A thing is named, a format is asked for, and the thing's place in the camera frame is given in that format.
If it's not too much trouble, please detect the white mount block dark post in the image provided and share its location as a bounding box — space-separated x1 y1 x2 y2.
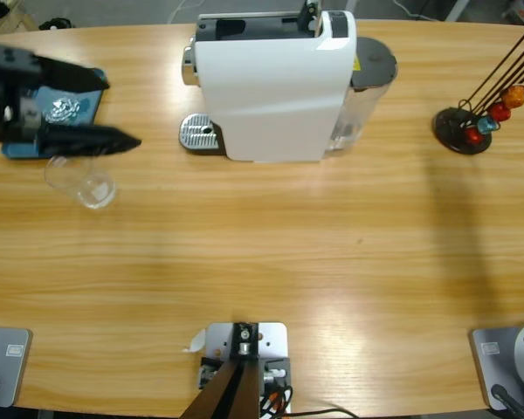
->
178 321 294 419

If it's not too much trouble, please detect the clear water tank dark lid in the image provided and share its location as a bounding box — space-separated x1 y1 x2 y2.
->
325 36 399 157

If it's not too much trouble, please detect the clear drinking glass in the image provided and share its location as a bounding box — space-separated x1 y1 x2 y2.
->
43 155 118 210

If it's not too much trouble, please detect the white capsule coffee machine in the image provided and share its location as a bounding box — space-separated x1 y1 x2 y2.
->
181 9 358 165

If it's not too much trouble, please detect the white floor cable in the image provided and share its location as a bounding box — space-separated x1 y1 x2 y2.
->
168 0 189 23
392 0 438 21

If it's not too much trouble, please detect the black capsule holder with rods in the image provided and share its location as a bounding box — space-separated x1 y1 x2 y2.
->
431 28 524 155

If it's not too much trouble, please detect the grey coffee machine lever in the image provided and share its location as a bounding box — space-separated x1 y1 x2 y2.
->
296 0 322 34

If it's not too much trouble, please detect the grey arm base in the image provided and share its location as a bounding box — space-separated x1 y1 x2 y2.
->
0 326 33 408
469 321 524 411

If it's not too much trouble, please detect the orange white cable bundle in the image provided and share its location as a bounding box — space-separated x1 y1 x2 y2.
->
259 386 293 416

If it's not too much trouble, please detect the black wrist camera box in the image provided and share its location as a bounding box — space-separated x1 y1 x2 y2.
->
0 42 45 79

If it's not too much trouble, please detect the blue coffee capsule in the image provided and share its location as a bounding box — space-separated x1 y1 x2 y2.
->
477 115 501 134

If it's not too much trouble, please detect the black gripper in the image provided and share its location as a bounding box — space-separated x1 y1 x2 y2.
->
0 56 143 157

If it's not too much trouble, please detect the black base cable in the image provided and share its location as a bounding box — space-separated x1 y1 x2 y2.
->
491 383 524 419

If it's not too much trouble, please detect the metal drip tray grate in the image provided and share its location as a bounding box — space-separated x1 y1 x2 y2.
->
178 112 222 152

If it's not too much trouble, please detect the orange coffee capsule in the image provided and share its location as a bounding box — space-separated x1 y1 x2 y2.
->
500 85 524 109

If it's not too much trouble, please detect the white paper scrap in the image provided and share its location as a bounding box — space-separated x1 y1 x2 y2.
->
182 329 207 354

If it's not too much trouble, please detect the black mount cable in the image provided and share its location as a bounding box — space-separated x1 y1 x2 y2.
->
287 408 359 419

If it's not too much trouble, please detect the teal plastic tray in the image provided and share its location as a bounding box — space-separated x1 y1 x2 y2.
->
0 67 110 161

